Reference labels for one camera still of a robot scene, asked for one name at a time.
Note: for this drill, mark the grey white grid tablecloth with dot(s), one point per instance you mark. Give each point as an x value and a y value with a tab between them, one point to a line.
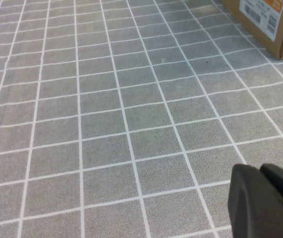
106	124

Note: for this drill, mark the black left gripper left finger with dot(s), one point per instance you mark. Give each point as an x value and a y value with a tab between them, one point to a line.
250	210

